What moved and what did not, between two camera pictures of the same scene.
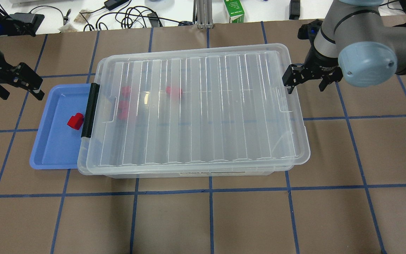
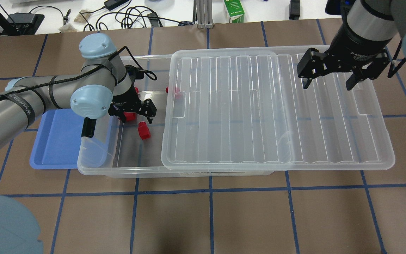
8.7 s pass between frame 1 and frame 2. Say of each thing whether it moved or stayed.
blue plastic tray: stayed
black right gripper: moved
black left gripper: moved
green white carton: stayed
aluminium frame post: stayed
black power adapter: stayed
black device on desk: stayed
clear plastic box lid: moved
